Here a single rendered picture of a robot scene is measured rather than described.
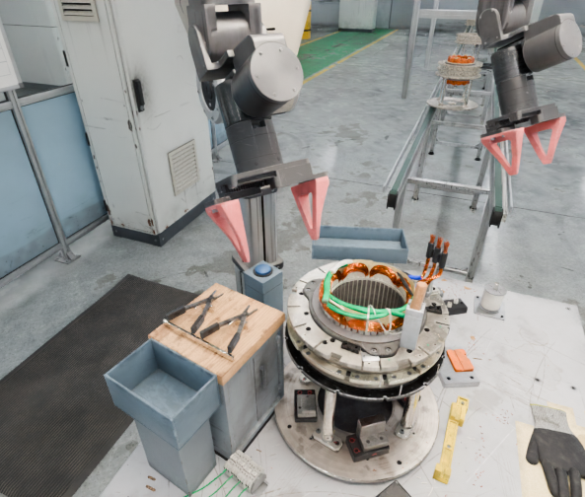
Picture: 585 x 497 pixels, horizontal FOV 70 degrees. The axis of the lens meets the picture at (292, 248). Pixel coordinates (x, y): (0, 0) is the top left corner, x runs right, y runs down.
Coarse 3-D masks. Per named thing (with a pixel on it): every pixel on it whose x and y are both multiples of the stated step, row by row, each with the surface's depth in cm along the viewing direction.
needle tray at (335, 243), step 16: (320, 240) 119; (336, 240) 119; (352, 240) 119; (368, 240) 119; (384, 240) 118; (400, 240) 118; (320, 256) 111; (336, 256) 110; (352, 256) 110; (368, 256) 110; (384, 256) 109; (400, 256) 109
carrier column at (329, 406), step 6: (330, 396) 82; (336, 396) 83; (330, 402) 83; (324, 408) 86; (330, 408) 84; (324, 414) 86; (330, 414) 85; (324, 420) 87; (330, 420) 86; (324, 426) 88; (330, 426) 87; (324, 432) 89; (330, 432) 89; (324, 438) 90; (330, 438) 90
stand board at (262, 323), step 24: (216, 288) 94; (192, 312) 87; (216, 312) 87; (240, 312) 87; (264, 312) 87; (168, 336) 82; (216, 336) 82; (240, 336) 82; (264, 336) 83; (192, 360) 77; (216, 360) 76; (240, 360) 77
